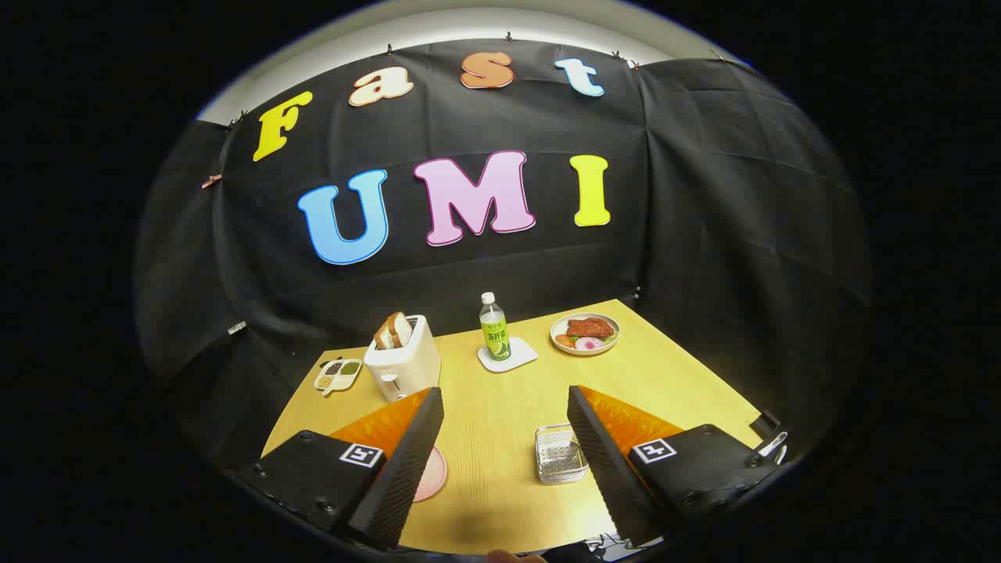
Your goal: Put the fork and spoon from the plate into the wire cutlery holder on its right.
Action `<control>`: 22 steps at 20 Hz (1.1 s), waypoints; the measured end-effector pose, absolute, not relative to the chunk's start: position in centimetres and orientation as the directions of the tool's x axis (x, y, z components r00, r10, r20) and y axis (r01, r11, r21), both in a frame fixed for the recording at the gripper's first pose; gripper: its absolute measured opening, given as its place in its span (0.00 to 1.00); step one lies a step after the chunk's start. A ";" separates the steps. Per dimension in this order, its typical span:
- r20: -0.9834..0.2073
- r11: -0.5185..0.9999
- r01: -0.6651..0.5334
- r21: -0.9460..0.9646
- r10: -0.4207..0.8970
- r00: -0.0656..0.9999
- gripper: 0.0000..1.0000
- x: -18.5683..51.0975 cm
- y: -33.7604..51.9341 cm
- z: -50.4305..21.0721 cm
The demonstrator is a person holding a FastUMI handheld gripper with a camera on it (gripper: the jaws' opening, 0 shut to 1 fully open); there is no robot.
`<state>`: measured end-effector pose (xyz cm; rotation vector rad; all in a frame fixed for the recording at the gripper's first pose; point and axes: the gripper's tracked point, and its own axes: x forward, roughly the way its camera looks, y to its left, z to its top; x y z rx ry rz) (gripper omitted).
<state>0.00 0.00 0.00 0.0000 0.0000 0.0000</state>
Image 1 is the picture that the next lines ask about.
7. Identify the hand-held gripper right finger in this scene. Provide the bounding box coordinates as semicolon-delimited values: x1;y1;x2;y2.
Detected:
567;385;783;549

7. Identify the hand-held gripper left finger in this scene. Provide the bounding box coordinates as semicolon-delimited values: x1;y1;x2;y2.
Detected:
239;387;445;549

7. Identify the pink plate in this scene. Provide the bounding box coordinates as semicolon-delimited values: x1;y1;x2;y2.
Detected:
412;446;449;503

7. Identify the white toaster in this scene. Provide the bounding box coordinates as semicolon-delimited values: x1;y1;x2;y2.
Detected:
364;314;442;403

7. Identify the white divided condiment dish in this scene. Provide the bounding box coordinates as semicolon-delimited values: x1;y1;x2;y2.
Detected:
314;357;363;396

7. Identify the white plate of food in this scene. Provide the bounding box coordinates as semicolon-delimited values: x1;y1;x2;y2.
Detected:
550;313;621;357

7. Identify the white coaster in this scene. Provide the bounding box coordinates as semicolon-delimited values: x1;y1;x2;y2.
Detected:
478;337;539;373

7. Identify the green label drink bottle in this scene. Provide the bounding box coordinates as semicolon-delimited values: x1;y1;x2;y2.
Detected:
479;292;512;362

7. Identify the metal wire basket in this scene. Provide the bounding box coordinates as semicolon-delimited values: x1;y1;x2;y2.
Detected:
535;423;590;486

